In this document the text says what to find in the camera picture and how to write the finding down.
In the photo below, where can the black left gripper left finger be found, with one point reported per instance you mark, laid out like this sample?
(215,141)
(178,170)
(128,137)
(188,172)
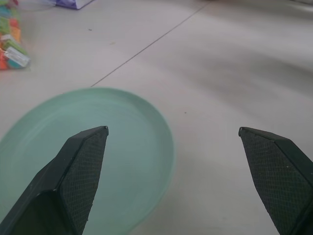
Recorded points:
(73,176)

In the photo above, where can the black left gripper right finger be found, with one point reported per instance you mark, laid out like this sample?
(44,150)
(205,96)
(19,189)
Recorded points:
(278,176)

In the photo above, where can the light green round plate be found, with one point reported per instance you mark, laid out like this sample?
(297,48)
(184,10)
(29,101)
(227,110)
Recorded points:
(132,147)

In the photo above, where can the clear bag of colourful blocks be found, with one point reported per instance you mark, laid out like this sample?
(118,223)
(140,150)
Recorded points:
(11,36)

